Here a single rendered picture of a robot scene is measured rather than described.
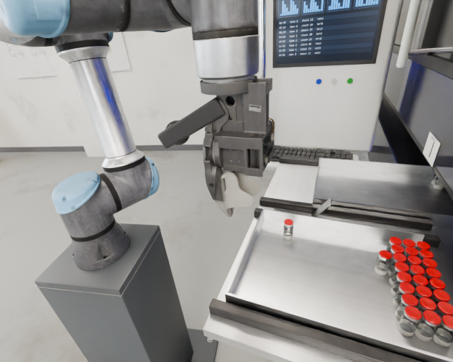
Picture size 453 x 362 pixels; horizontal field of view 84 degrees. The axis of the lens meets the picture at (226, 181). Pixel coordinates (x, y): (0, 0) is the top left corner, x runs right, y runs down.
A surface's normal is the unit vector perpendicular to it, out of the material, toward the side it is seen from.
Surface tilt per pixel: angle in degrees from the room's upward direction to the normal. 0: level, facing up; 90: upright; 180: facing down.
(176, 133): 87
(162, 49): 90
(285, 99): 90
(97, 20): 139
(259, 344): 0
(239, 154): 90
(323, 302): 0
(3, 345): 0
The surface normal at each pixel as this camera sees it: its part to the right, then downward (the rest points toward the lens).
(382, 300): -0.08, -0.87
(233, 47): 0.13, 0.48
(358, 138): -0.40, 0.48
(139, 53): -0.17, 0.50
